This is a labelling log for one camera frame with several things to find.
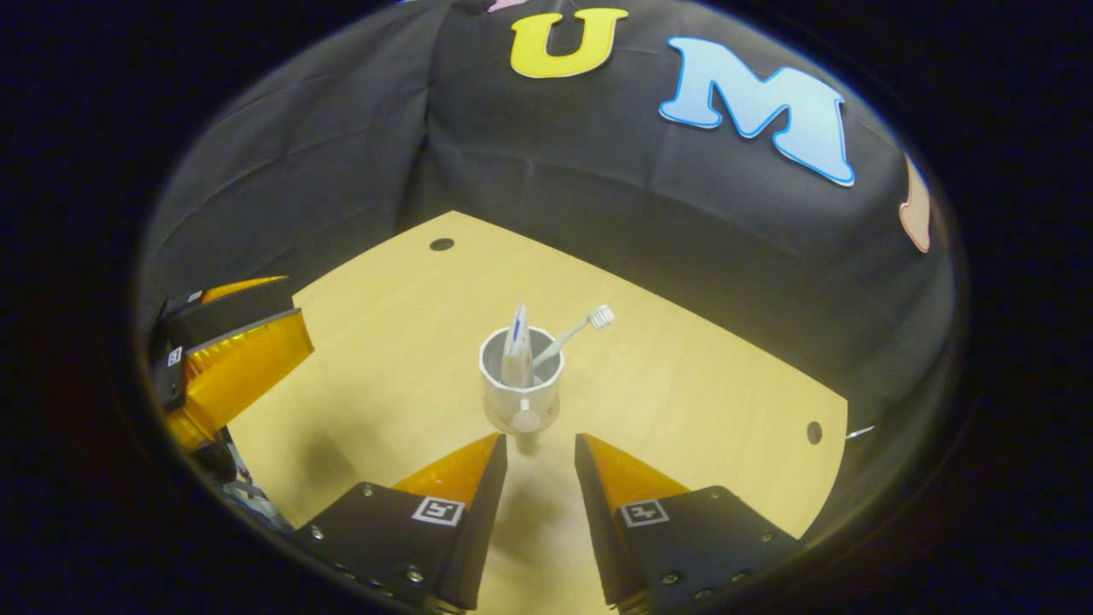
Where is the white cup with beige handle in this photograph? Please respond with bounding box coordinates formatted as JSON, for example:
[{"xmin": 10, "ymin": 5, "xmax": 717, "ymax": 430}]
[{"xmin": 479, "ymin": 326, "xmax": 565, "ymax": 436}]

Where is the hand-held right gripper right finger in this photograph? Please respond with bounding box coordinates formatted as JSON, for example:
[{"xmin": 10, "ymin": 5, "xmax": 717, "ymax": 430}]
[{"xmin": 574, "ymin": 433, "xmax": 804, "ymax": 614}]

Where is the black backdrop cloth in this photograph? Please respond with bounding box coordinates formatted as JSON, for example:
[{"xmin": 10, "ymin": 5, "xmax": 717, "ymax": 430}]
[{"xmin": 137, "ymin": 0, "xmax": 957, "ymax": 548}]

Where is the light wooden desktop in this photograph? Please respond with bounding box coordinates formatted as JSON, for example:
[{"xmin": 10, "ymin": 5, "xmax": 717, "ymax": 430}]
[{"xmin": 224, "ymin": 211, "xmax": 849, "ymax": 615}]

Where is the pale green toothbrush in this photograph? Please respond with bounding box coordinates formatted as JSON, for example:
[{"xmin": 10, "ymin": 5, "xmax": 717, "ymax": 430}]
[{"xmin": 531, "ymin": 304, "xmax": 616, "ymax": 370}]

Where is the white toothpaste tube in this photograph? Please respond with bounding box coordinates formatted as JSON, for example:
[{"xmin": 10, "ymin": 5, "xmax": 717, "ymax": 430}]
[{"xmin": 500, "ymin": 303, "xmax": 535, "ymax": 390}]

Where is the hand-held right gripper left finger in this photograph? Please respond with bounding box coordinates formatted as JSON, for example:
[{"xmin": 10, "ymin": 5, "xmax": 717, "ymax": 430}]
[{"xmin": 295, "ymin": 432, "xmax": 509, "ymax": 614}]

